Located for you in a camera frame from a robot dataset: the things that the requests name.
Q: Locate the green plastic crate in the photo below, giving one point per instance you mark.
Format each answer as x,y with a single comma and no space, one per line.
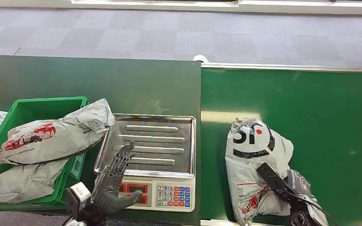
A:
28,107

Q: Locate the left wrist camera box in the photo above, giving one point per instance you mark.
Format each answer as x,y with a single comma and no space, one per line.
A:
80,192

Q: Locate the white round conveyor end cap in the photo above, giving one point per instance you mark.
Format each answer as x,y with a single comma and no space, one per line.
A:
200,58

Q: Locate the steel weighing tray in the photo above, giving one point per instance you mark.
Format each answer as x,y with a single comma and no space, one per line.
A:
156,140

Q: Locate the silver conveyor side rail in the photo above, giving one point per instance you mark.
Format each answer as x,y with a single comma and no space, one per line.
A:
293,67

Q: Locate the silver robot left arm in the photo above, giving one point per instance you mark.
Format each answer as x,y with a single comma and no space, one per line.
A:
74,223

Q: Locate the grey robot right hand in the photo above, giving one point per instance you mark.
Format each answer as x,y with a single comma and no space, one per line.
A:
299,184

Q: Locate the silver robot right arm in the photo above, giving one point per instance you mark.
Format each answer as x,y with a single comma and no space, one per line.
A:
316,212

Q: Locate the grey package with red print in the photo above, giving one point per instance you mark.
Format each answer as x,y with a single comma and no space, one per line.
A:
59,134

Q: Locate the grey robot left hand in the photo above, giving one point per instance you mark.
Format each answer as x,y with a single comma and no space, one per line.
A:
112,193

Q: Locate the green conveyor belt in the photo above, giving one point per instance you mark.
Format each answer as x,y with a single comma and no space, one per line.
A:
324,124

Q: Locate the plain grey package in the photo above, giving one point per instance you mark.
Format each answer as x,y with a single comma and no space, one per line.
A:
21,182

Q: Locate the grey package with black logo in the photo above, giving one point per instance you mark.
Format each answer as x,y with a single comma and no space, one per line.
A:
249,162

